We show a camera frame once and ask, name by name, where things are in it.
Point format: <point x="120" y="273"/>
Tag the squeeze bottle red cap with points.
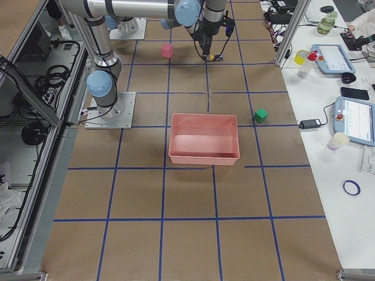
<point x="309" y="62"/>

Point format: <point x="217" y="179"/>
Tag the pink plastic bin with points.
<point x="204" y="139"/>

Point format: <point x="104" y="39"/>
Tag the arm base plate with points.
<point x="115" y="35"/>
<point x="120" y="115"/>

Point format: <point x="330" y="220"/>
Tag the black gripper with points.
<point x="207" y="35"/>

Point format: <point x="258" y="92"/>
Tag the black power adapter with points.
<point x="310" y="124"/>

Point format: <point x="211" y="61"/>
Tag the yellow tape roll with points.
<point x="301" y="56"/>

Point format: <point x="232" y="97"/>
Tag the teach pendant far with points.
<point x="333" y="59"/>

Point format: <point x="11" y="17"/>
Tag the pink cube near centre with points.
<point x="167" y="50"/>

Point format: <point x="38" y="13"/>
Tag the green cube near bin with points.
<point x="260" y="115"/>

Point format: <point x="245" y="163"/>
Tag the teach pendant near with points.
<point x="354" y="118"/>

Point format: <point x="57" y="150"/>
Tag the aluminium frame post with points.
<point x="296" y="19"/>

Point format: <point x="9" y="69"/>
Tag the black smartphone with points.
<point x="354" y="93"/>

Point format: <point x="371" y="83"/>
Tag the teach pendant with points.
<point x="354" y="118"/>
<point x="333" y="59"/>

